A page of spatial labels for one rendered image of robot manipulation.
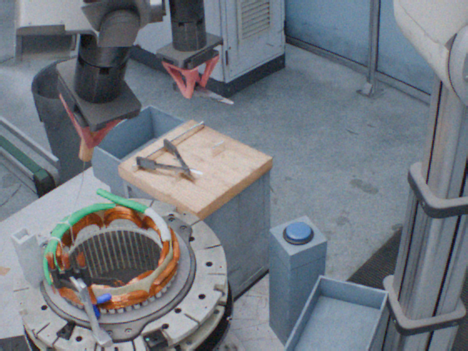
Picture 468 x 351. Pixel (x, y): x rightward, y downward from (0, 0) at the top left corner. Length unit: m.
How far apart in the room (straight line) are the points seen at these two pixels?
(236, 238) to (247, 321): 0.17
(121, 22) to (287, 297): 0.66
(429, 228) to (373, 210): 1.77
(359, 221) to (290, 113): 0.84
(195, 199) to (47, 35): 0.53
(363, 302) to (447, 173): 0.23
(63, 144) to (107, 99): 1.91
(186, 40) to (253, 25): 2.29
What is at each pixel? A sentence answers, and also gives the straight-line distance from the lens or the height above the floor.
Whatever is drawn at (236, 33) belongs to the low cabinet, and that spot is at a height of 0.36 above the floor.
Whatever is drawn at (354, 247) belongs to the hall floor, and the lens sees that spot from 2.55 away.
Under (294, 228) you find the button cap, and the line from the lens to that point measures 1.06.
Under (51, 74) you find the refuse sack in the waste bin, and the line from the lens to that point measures 2.77.
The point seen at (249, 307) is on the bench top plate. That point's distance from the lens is 1.30.
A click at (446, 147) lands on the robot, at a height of 1.26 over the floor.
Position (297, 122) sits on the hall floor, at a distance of 3.21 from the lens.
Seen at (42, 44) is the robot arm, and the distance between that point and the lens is 0.65.
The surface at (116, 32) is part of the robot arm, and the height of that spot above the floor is 1.52.
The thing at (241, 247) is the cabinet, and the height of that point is 0.91.
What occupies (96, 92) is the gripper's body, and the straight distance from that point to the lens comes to 0.70.
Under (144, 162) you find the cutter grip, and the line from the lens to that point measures 1.15.
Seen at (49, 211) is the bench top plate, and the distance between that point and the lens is 1.59.
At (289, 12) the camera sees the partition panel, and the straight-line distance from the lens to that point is 3.67.
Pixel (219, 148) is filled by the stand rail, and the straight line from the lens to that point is 1.18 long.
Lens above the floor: 1.76
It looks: 38 degrees down
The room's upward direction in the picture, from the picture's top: 3 degrees counter-clockwise
